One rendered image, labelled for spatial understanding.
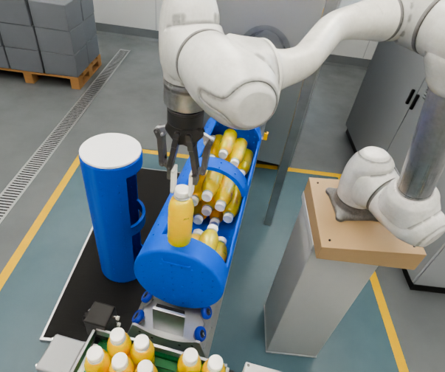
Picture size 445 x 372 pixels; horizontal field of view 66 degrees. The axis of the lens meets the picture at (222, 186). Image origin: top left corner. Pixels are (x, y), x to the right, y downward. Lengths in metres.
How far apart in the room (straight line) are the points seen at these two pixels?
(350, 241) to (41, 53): 3.99
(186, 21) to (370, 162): 0.88
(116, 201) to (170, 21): 1.20
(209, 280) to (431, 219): 0.70
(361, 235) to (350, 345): 1.15
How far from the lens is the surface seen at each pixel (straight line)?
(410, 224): 1.22
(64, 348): 1.29
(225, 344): 2.20
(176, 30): 0.59
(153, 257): 1.02
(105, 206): 1.72
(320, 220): 1.39
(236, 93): 0.45
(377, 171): 1.29
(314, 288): 1.66
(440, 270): 2.74
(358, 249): 1.35
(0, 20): 4.69
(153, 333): 1.17
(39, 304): 2.44
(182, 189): 0.84
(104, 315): 1.15
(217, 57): 0.49
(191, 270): 1.01
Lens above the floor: 2.00
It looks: 41 degrees down
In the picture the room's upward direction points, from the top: 8 degrees clockwise
